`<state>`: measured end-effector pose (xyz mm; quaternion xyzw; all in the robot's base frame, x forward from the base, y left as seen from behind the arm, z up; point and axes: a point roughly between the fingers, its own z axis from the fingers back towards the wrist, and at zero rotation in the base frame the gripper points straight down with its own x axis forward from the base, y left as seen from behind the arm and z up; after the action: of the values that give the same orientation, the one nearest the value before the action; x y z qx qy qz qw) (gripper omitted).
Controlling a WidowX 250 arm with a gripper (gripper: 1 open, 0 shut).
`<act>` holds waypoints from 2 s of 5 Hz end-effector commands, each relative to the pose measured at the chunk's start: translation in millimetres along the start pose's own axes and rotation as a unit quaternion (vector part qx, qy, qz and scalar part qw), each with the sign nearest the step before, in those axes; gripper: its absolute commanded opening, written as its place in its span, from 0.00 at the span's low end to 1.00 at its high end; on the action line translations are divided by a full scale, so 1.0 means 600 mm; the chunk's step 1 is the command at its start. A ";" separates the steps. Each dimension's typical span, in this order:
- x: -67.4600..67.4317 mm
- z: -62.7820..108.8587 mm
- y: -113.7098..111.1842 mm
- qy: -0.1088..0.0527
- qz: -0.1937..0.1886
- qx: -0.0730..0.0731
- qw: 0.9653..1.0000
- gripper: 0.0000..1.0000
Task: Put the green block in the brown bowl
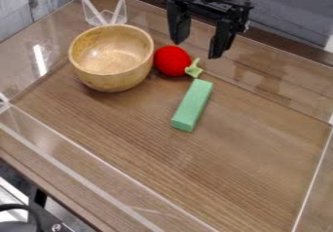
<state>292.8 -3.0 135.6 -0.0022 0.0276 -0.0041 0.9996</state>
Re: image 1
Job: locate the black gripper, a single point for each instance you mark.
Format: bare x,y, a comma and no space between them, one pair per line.
235,12

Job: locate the green rectangular block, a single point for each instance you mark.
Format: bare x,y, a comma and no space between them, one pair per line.
192,105

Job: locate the brown wooden bowl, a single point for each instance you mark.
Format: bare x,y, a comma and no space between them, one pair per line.
112,57

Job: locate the red toy strawberry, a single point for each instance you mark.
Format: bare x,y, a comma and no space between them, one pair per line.
173,62

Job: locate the clear acrylic tray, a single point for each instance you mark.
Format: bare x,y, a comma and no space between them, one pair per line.
105,155

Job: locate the clear acrylic corner bracket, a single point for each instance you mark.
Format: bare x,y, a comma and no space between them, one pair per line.
104,17

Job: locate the black table leg bracket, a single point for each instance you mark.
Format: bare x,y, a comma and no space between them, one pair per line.
51,223

